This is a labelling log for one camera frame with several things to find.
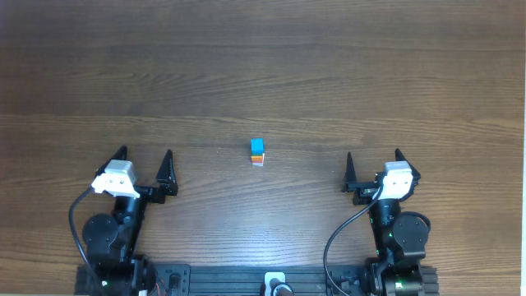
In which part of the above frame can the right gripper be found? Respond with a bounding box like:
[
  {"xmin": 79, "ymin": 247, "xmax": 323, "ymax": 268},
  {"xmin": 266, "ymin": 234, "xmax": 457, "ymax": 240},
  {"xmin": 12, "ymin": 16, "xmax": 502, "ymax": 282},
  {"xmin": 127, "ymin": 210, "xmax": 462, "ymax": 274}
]
[{"xmin": 341, "ymin": 148, "xmax": 422, "ymax": 206}]

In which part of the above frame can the mounting rail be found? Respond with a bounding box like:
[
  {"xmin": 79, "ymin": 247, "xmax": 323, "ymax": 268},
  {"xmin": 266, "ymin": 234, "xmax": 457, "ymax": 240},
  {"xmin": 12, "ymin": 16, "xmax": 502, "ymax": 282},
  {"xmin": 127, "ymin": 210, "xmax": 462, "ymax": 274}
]
[{"xmin": 75, "ymin": 262, "xmax": 441, "ymax": 296}]

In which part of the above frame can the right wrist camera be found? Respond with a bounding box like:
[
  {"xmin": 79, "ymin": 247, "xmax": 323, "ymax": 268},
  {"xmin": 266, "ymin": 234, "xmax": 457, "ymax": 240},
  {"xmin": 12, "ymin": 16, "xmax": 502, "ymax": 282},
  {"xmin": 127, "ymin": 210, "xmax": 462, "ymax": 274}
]
[{"xmin": 375, "ymin": 160, "xmax": 414, "ymax": 201}]

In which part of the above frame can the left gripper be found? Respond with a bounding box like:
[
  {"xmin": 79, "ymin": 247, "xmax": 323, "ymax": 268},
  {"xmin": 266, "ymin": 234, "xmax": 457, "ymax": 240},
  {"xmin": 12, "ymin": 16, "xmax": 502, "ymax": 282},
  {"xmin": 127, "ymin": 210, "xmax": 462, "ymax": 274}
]
[{"xmin": 95, "ymin": 145, "xmax": 179, "ymax": 206}]

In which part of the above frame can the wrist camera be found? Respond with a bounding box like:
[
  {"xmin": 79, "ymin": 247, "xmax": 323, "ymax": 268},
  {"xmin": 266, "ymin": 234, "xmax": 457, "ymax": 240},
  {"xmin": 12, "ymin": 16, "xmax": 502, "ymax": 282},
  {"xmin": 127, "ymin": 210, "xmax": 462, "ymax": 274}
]
[
  {"xmin": 90, "ymin": 159, "xmax": 141, "ymax": 200},
  {"xmin": 375, "ymin": 160, "xmax": 414, "ymax": 201}
]

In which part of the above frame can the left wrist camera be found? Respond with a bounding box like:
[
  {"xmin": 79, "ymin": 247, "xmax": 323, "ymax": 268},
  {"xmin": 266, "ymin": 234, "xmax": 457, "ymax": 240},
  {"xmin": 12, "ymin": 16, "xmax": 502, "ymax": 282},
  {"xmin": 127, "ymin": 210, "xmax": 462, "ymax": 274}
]
[{"xmin": 90, "ymin": 159, "xmax": 141, "ymax": 200}]

